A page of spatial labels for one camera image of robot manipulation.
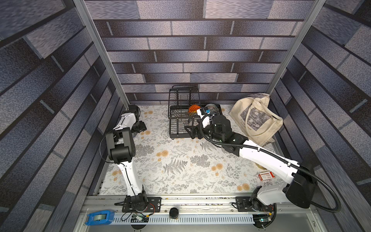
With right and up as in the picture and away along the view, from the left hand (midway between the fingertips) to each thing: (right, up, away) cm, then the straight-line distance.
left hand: (138, 129), depth 99 cm
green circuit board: (+72, -43, -28) cm, 88 cm away
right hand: (+36, +6, -25) cm, 44 cm away
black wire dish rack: (+32, +21, +11) cm, 40 cm away
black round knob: (+28, -35, -35) cm, 57 cm away
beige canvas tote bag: (+81, +8, -1) cm, 82 cm away
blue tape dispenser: (-6, -39, -32) cm, 51 cm away
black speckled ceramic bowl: (+52, +17, +10) cm, 56 cm away
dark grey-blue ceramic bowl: (+55, +13, +8) cm, 57 cm away
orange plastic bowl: (+39, +15, +8) cm, 42 cm away
